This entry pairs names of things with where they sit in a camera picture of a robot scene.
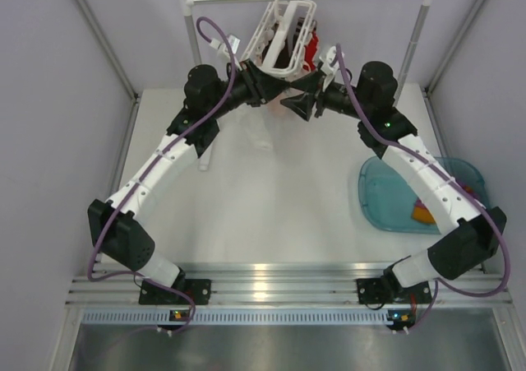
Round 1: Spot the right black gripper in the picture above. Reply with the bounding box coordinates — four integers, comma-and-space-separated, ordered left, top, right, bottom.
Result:
280, 69, 371, 122

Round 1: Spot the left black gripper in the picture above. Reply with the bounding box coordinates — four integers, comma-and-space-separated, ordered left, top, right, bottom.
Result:
207, 58, 290, 119

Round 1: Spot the white sock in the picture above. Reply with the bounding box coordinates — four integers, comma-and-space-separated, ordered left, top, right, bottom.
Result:
240, 106, 273, 151

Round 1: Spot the white plastic clip hanger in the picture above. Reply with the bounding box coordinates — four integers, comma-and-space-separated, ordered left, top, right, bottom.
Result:
241, 0, 317, 79

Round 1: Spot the pink sock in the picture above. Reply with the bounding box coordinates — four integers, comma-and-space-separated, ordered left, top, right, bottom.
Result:
266, 100, 288, 118

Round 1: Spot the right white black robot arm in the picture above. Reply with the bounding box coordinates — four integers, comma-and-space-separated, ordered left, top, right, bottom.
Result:
281, 61, 509, 303

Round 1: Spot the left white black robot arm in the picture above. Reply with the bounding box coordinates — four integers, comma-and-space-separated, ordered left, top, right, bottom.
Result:
87, 60, 288, 303

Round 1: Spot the brown striped sock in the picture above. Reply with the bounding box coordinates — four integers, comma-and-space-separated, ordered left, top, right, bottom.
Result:
275, 17, 317, 68

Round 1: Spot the red sock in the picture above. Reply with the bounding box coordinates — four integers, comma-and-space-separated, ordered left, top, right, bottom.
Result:
302, 29, 319, 72

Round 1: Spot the teal plastic basket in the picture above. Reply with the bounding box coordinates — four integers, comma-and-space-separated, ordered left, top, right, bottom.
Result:
358, 156, 490, 234

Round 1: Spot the orange purple sock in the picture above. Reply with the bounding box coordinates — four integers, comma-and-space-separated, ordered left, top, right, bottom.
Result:
412, 184, 478, 234

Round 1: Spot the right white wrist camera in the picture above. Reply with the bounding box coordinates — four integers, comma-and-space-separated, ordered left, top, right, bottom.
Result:
319, 45, 339, 76

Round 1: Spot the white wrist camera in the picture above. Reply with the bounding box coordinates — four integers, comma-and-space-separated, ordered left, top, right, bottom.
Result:
319, 45, 339, 76
209, 34, 241, 61

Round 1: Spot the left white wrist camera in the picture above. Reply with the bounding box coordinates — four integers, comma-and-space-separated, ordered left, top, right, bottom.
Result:
209, 34, 241, 61

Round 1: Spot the aluminium mounting rail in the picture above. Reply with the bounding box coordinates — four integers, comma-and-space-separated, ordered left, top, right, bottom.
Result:
65, 262, 513, 306

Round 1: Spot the perforated cable duct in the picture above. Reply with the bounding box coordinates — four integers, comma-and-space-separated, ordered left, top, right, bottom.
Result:
81, 308, 415, 327

